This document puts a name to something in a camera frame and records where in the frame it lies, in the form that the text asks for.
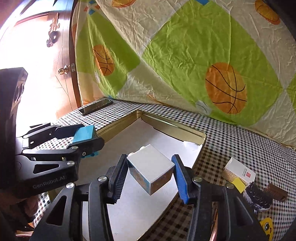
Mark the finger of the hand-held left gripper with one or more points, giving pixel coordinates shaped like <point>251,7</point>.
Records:
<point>84,135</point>
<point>90,144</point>

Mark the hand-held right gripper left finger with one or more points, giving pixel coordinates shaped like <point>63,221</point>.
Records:
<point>120,179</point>

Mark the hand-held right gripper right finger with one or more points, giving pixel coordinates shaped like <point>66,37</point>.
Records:
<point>180,177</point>

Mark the white cube box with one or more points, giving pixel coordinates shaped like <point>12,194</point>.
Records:
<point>150,165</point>

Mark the gold metal tin box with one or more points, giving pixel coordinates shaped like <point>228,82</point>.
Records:
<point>166,125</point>

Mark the yellow block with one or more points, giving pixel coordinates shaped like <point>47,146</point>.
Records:
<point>238,185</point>

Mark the black hair brush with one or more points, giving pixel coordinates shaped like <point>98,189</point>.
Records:
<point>257,197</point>

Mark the yellow cartoon sticker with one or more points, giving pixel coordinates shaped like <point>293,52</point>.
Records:
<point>267,228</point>

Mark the black smartphone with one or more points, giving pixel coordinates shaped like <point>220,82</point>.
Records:
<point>96,106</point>

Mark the brown wooden door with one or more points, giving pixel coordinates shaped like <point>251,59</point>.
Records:
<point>64,92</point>

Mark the white paper liner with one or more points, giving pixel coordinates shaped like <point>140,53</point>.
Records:
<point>143,134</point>

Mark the white and brown carton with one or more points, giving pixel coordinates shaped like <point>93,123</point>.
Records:
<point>240,169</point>

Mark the checkered tablecloth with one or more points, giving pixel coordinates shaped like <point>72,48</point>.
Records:
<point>231,141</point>

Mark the brass door knob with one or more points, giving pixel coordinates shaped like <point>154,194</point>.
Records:
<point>63,70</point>

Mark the brown wooden comb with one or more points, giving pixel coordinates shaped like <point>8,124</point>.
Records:
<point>277,192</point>

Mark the basketball print blanket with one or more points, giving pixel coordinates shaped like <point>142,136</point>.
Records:
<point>185,46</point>

